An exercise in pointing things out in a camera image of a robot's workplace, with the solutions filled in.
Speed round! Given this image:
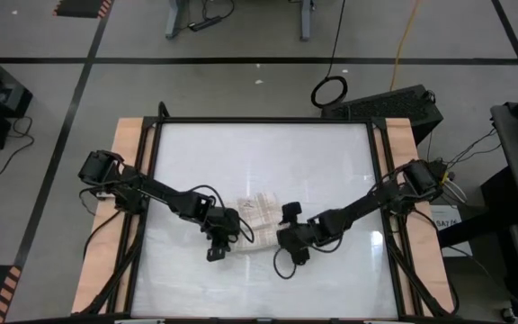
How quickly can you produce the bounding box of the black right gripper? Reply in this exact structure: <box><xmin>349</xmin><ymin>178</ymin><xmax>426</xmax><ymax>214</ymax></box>
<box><xmin>275</xmin><ymin>201</ymin><xmax>324</xmax><ymax>266</ymax></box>

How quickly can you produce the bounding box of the white beige checked towel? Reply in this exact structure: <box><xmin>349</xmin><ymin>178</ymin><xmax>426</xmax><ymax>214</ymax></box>
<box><xmin>225</xmin><ymin>192</ymin><xmax>287</xmax><ymax>254</ymax></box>

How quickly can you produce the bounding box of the white paper label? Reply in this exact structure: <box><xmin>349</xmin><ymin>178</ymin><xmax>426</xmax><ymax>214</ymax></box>
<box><xmin>429</xmin><ymin>204</ymin><xmax>474</xmax><ymax>257</ymax></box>

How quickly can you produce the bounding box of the black computer case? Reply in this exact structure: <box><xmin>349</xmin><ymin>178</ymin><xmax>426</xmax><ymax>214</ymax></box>
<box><xmin>320</xmin><ymin>84</ymin><xmax>444</xmax><ymax>146</ymax></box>

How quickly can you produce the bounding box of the black power strip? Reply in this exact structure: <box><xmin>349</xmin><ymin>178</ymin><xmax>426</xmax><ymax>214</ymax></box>
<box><xmin>188</xmin><ymin>15</ymin><xmax>224</xmax><ymax>32</ymax></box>

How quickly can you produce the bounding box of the grey desk leg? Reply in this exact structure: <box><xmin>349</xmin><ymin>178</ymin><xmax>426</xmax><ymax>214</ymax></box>
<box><xmin>299</xmin><ymin>0</ymin><xmax>317</xmax><ymax>42</ymax></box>
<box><xmin>165</xmin><ymin>0</ymin><xmax>188</xmax><ymax>41</ymax></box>

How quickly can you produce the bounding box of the black table frame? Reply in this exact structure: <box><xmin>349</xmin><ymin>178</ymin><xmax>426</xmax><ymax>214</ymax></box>
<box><xmin>105</xmin><ymin>115</ymin><xmax>456</xmax><ymax>321</ymax></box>

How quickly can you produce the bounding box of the black coiled cable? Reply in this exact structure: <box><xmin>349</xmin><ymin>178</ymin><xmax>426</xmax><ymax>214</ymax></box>
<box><xmin>310</xmin><ymin>0</ymin><xmax>349</xmax><ymax>110</ymax></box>

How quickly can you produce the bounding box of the thin black cable pair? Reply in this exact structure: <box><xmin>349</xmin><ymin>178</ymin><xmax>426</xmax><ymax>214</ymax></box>
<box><xmin>447</xmin><ymin>128</ymin><xmax>503</xmax><ymax>170</ymax></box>

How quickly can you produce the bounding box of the yellow cable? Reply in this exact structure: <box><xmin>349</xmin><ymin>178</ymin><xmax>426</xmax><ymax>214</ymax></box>
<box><xmin>388</xmin><ymin>0</ymin><xmax>423</xmax><ymax>94</ymax></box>

